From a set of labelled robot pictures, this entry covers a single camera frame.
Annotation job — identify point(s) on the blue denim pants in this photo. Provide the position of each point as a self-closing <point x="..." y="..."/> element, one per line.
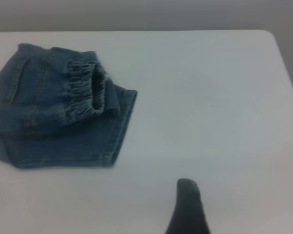
<point x="51" y="109"/>

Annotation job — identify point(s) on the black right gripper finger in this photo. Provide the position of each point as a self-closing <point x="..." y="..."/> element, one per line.
<point x="188" y="209"/>

